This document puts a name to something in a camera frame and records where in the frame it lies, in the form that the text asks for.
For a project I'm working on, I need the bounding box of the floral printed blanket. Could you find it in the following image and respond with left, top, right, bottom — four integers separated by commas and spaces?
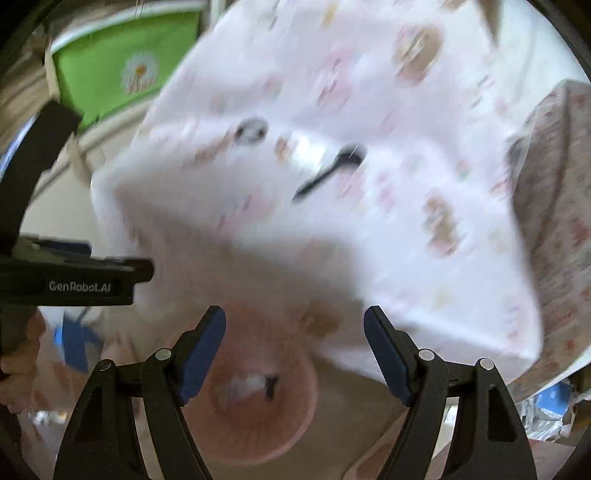
505, 78, 591, 403

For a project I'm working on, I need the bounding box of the blue and silver wrapper pile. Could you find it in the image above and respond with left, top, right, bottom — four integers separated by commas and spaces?
517, 379, 588, 445

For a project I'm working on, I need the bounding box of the blue plastic item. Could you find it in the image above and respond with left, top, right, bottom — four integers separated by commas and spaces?
59, 311, 103, 372

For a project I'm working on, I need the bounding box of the large white tissue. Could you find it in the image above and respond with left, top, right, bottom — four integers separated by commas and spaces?
216, 373, 269, 409

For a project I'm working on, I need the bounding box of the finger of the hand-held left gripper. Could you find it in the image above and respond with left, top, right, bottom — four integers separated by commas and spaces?
111, 259, 155, 283

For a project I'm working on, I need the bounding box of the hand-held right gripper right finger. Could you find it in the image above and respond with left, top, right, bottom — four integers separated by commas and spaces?
363, 305, 539, 480

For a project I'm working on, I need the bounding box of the white shelf unit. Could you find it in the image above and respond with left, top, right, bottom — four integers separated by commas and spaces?
0, 0, 222, 259

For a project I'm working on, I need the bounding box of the black plastic spoon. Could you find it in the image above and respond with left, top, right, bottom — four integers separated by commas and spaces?
292, 143, 368, 204

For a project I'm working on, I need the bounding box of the pink plastic mesh basket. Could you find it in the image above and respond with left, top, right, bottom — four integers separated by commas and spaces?
182, 295, 320, 465

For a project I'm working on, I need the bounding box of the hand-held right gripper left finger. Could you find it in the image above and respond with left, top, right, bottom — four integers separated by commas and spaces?
53, 305, 227, 480

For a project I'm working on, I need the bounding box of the person's left hand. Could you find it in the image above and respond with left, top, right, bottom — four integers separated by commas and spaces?
0, 311, 47, 384

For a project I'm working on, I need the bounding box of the green plastic storage box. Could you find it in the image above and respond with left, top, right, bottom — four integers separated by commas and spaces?
50, 2, 206, 136

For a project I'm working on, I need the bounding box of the pink printed clothing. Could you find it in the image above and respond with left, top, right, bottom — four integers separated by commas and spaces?
9, 364, 100, 467

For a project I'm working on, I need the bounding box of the pink cartoon printed bedsheet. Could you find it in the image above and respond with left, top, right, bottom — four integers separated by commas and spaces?
90, 0, 544, 386

